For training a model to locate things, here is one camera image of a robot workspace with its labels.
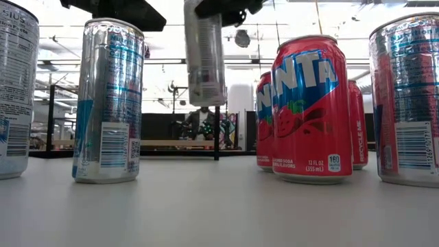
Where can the slim silver can black lid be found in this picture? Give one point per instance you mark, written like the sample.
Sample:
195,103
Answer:
205,61
17,103

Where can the red Fanta strawberry can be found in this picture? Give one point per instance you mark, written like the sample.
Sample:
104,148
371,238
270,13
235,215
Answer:
264,137
358,137
308,120

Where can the slim silver blue can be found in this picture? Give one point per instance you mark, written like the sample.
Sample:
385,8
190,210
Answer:
404,103
109,103

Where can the wooden shelf board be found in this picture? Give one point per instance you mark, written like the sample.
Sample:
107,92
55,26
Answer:
171,142

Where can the round ceiling fixture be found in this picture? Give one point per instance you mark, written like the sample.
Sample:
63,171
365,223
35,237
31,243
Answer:
242,38

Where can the person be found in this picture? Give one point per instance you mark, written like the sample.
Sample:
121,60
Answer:
197,121

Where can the black partition panel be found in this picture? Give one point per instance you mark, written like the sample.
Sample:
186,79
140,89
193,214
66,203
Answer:
157,126

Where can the colourful patterned panel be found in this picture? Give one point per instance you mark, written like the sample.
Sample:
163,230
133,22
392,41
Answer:
229,130

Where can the grey table mat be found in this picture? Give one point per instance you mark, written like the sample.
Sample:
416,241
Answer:
219,212

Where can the black background gantry frame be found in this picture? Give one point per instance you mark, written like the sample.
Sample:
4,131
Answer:
178,88

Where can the black metal shelf frame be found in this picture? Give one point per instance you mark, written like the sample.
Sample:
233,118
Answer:
216,137

